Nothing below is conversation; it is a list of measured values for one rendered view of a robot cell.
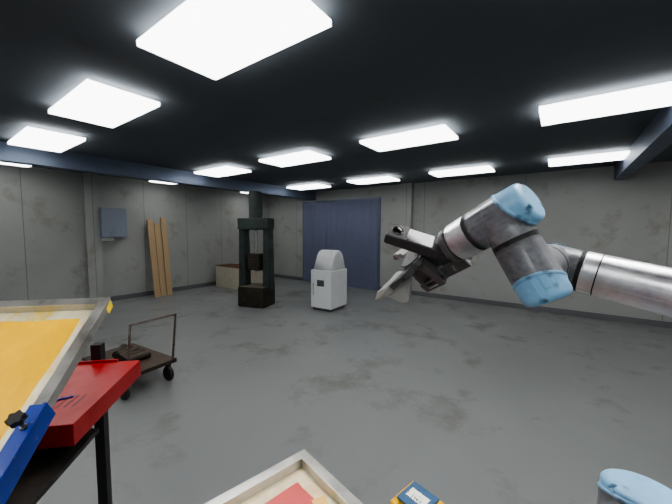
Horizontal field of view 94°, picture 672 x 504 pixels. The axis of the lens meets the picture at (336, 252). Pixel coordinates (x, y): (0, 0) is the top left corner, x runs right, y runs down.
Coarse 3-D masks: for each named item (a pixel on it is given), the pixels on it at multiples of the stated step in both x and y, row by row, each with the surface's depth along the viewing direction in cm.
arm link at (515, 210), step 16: (512, 192) 49; (528, 192) 50; (480, 208) 54; (496, 208) 51; (512, 208) 49; (528, 208) 48; (464, 224) 56; (480, 224) 53; (496, 224) 51; (512, 224) 50; (528, 224) 50; (480, 240) 54; (496, 240) 52
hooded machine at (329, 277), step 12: (324, 252) 730; (336, 252) 719; (324, 264) 717; (336, 264) 720; (312, 276) 725; (324, 276) 706; (336, 276) 715; (312, 288) 727; (324, 288) 708; (336, 288) 717; (312, 300) 729; (324, 300) 710; (336, 300) 719
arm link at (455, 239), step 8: (456, 224) 57; (448, 232) 58; (456, 232) 57; (448, 240) 58; (456, 240) 57; (464, 240) 56; (456, 248) 57; (464, 248) 57; (472, 248) 56; (464, 256) 58; (472, 256) 59
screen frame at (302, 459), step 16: (288, 464) 116; (304, 464) 117; (320, 464) 116; (256, 480) 108; (272, 480) 111; (320, 480) 110; (336, 480) 108; (224, 496) 102; (240, 496) 103; (336, 496) 103; (352, 496) 102
